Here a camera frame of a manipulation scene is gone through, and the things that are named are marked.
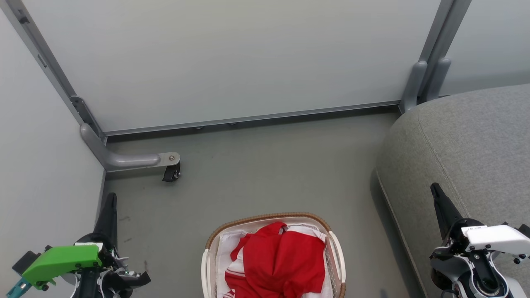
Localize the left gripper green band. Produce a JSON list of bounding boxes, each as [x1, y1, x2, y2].
[[23, 192, 152, 298]]

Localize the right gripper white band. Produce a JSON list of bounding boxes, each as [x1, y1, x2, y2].
[[430, 183, 530, 298]]

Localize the plain red garment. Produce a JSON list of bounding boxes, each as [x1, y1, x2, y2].
[[230, 221, 327, 298]]

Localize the grey fabric sofa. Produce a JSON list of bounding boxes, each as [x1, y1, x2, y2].
[[375, 84, 530, 298]]

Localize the grey partition foot with caster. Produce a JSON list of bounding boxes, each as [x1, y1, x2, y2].
[[80, 123, 181, 173]]

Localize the black caster wheel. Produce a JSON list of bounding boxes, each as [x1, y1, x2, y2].
[[162, 163, 182, 183]]

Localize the white basket liner cloth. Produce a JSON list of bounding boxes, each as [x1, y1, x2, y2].
[[215, 223, 334, 298]]

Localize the grey rounded partition foot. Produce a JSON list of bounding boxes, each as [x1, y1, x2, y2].
[[424, 57, 452, 102], [400, 60, 428, 113]]

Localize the white laundry basket brown rim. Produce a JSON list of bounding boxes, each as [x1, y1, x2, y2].
[[201, 212, 347, 298]]

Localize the grey partition post with bracket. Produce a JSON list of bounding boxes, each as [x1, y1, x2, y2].
[[0, 0, 107, 144]]

